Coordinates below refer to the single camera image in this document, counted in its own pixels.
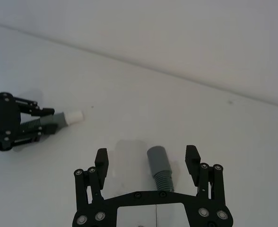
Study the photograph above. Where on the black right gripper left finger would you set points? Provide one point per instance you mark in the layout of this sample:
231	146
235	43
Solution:
102	163

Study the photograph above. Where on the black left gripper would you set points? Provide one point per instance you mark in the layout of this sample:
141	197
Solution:
3	118

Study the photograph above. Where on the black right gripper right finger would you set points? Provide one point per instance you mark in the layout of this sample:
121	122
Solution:
193	163

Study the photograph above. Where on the grey ribbed fitting white tip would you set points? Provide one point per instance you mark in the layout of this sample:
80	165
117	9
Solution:
59	118

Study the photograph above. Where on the grey ribbed pipe fitting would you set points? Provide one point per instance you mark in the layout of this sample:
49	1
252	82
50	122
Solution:
157	160

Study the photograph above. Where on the white table cloth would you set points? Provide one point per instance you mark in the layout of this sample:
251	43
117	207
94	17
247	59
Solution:
129	113

